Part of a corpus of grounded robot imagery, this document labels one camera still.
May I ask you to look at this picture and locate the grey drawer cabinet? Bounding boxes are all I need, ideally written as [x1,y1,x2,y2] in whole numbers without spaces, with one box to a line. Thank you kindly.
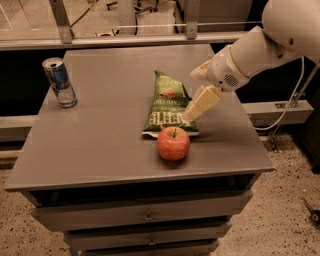
[5,45,273,256]

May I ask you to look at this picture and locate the white cable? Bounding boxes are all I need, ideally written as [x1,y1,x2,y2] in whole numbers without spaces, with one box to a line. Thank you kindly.
[253,55,306,132]

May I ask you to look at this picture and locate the red apple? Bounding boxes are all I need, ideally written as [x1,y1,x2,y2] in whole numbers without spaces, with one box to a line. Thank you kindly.
[157,126,191,161]

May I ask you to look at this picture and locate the blue silver energy drink can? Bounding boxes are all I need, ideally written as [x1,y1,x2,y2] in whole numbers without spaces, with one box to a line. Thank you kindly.
[42,57,77,108]

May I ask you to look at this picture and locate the metal window rail frame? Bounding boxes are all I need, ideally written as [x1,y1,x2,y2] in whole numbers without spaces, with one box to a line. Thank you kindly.
[0,0,266,51]

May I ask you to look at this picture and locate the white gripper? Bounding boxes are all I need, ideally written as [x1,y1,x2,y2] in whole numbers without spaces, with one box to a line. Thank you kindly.
[182,45,250,122]

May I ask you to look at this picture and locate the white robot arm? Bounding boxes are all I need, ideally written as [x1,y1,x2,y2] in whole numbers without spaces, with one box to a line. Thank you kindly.
[183,0,320,121]

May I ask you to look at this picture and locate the green jalapeno chip bag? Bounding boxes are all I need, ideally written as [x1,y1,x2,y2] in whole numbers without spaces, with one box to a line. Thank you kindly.
[142,70,199,137]

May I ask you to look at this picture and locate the black object on floor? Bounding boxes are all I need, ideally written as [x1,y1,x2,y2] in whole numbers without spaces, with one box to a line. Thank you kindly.
[303,198,320,225]

